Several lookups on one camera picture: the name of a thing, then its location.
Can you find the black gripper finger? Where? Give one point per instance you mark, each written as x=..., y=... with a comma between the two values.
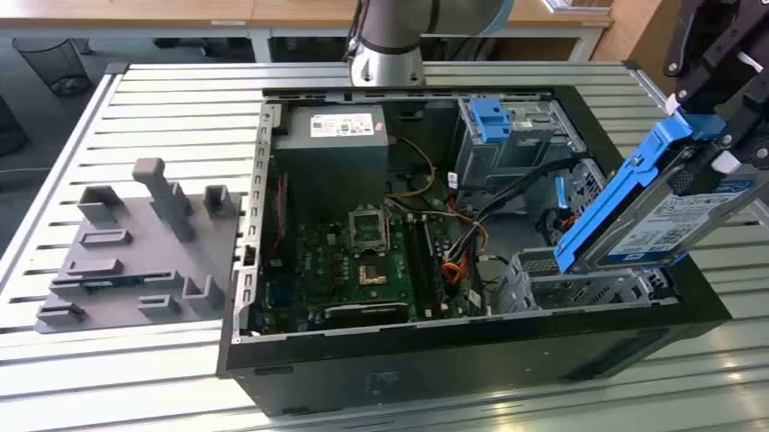
x=717, y=76
x=753, y=126

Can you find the CPU socket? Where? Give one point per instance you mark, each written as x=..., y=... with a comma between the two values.
x=369, y=227

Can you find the wooden desk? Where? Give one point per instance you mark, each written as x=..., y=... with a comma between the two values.
x=150, y=9

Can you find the black mesh wastebasket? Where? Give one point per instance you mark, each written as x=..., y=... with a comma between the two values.
x=51, y=60

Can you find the blue drive latch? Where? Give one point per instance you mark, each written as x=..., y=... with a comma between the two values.
x=489, y=119

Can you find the grey parts rack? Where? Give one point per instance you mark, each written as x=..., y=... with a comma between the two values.
x=138, y=252

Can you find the dark RAM stick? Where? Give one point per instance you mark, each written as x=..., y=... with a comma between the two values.
x=96, y=283

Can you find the grey power supply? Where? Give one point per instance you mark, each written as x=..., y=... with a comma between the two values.
x=330, y=153

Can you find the black RAM slot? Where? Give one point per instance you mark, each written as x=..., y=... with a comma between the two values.
x=435, y=263
x=418, y=265

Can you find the metal disk bay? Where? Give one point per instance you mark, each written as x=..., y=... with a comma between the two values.
x=577, y=292

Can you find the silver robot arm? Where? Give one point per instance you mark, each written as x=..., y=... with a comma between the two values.
x=390, y=67

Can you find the metal drive cage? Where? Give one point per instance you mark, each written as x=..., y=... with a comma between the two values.
x=517, y=153

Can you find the green motherboard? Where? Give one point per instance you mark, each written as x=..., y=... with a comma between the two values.
x=324, y=270

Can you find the hard disk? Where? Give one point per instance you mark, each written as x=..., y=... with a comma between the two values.
x=661, y=220

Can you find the black PC case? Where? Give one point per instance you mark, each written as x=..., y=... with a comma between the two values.
x=421, y=373

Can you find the small blue bay clip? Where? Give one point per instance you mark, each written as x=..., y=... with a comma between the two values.
x=561, y=193

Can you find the gold square chipset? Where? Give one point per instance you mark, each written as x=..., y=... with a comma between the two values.
x=373, y=274

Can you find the wooden cabinet panel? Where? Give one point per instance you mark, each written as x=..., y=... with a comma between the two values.
x=630, y=27

